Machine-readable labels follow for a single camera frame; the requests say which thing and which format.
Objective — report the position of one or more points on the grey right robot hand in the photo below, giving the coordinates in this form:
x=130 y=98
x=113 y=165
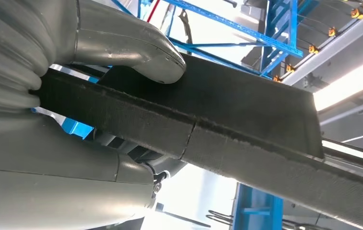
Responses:
x=41 y=174

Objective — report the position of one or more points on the blue metal shelf rack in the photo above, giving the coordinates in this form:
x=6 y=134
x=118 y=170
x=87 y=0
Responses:
x=293 y=19

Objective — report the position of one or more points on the red barrier belt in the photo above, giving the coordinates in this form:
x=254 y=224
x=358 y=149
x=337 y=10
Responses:
x=152 y=11

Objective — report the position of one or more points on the ceiling light strip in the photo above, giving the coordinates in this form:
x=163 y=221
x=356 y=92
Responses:
x=352 y=82

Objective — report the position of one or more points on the grey ceiling rail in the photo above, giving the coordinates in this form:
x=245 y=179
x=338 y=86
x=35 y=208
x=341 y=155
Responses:
x=337 y=44

